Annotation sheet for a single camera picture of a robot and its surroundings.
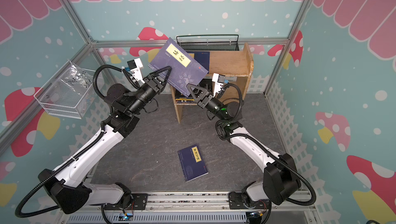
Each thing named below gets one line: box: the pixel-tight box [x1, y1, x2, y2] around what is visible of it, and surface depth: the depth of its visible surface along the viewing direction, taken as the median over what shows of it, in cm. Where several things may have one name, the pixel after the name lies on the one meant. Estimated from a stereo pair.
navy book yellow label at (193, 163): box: [177, 144, 209, 183], surface depth 87 cm
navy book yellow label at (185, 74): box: [147, 37, 209, 98], surface depth 57 cm
